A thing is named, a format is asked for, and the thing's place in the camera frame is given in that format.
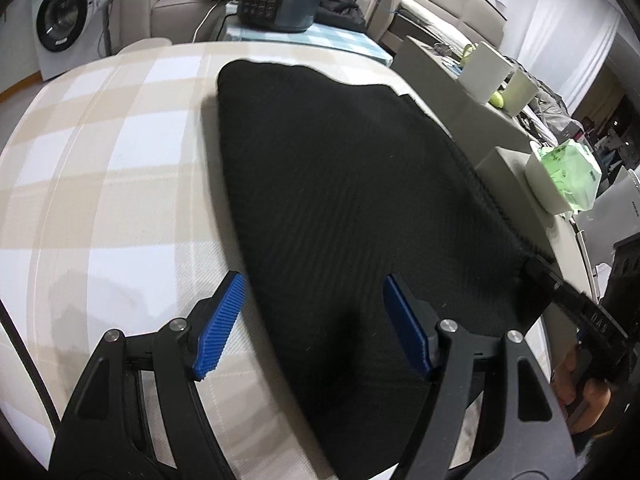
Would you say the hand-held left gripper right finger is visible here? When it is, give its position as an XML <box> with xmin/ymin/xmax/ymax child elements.
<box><xmin>383</xmin><ymin>274</ymin><xmax>578</xmax><ymax>480</ymax></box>

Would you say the grey clothes pile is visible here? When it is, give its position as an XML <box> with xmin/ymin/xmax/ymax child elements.
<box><xmin>517</xmin><ymin>80</ymin><xmax>586</xmax><ymax>148</ymax></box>

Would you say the grey sofa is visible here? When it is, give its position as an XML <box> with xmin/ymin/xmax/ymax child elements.
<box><xmin>107</xmin><ymin>0</ymin><xmax>241</xmax><ymax>46</ymax></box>

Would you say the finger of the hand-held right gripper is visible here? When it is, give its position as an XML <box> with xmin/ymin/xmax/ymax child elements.
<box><xmin>525</xmin><ymin>255</ymin><xmax>626</xmax><ymax>346</ymax></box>

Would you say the white curtain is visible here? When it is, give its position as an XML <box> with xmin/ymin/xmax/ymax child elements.
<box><xmin>515</xmin><ymin>0</ymin><xmax>621</xmax><ymax>81</ymax></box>

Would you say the white bed pillow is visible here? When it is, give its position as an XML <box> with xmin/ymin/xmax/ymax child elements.
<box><xmin>397</xmin><ymin>0</ymin><xmax>473</xmax><ymax>48</ymax></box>

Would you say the dark electric pressure cooker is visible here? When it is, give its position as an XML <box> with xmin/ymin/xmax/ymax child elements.
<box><xmin>236</xmin><ymin>0</ymin><xmax>326</xmax><ymax>35</ymax></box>

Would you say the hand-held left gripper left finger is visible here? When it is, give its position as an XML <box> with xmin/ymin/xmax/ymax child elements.
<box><xmin>49</xmin><ymin>271</ymin><xmax>247</xmax><ymax>480</ymax></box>

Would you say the white tall container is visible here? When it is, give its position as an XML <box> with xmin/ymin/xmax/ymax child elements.
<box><xmin>457</xmin><ymin>41</ymin><xmax>516</xmax><ymax>103</ymax></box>

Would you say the grey bedside ledge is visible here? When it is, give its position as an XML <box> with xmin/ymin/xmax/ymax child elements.
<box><xmin>390</xmin><ymin>35</ymin><xmax>601</xmax><ymax>311</ymax></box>

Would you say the black knit sweater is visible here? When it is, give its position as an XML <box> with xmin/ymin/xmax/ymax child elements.
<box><xmin>216</xmin><ymin>59</ymin><xmax>556</xmax><ymax>480</ymax></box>

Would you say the light blue checked cloth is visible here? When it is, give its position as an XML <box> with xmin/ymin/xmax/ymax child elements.
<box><xmin>222</xmin><ymin>5</ymin><xmax>396</xmax><ymax>68</ymax></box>

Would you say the pale cream container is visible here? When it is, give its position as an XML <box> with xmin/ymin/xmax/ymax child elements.
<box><xmin>500</xmin><ymin>67</ymin><xmax>540</xmax><ymax>120</ymax></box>

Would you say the white electric heater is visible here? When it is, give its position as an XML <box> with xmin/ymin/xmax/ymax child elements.
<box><xmin>575</xmin><ymin>167</ymin><xmax>640</xmax><ymax>281</ymax></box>

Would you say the white washing machine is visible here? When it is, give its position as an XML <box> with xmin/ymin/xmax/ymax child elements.
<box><xmin>31</xmin><ymin>0</ymin><xmax>118</xmax><ymax>83</ymax></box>

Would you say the white plastic basin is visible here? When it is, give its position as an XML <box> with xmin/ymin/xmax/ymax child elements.
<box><xmin>522</xmin><ymin>152</ymin><xmax>576</xmax><ymax>213</ymax></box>

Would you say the person's right hand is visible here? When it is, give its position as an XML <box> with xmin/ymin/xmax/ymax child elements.
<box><xmin>550</xmin><ymin>345</ymin><xmax>616</xmax><ymax>436</ymax></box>

